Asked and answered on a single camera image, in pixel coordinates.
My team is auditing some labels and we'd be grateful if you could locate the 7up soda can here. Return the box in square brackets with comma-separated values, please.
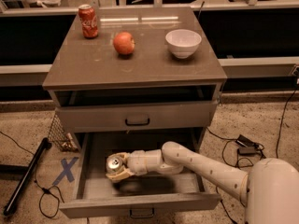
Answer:
[106, 155, 123, 174]

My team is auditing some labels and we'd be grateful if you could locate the grey drawer cabinet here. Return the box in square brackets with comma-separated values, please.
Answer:
[43, 7, 226, 149]

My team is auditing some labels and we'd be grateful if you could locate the wire mesh basket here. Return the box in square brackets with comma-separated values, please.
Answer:
[48, 115, 78, 152]

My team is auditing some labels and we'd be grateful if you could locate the red coca-cola can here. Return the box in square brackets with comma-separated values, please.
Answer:
[78, 4, 98, 38]

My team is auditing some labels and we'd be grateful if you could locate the black cable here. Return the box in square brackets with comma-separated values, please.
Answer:
[0, 130, 65, 220]
[206, 84, 299, 224]

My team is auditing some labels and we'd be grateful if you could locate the red apple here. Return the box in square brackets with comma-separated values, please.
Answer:
[113, 32, 135, 55]

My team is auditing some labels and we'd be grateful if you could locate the black cable right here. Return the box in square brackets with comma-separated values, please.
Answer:
[206, 84, 299, 224]

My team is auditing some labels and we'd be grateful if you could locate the white ceramic bowl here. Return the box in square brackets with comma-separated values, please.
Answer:
[165, 29, 202, 59]

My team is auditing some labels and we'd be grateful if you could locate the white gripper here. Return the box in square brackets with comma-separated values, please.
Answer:
[106, 150, 147, 183]

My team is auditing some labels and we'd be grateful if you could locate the black power adapter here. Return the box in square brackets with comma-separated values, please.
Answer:
[235, 134, 258, 155]

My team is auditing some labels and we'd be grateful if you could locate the black cable left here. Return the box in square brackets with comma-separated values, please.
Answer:
[0, 130, 65, 220]

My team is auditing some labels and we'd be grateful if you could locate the black pole left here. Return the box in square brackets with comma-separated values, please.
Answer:
[3, 137, 51, 217]

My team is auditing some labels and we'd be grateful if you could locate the closed grey drawer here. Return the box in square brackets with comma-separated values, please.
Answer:
[56, 101, 217, 133]

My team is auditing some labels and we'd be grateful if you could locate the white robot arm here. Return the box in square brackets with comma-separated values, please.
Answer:
[106, 141, 299, 224]

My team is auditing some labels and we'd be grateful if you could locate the open grey drawer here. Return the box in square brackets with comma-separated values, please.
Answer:
[60, 129, 221, 218]

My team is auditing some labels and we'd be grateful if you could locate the blue tape cross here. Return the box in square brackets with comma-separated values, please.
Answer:
[52, 157, 78, 186]

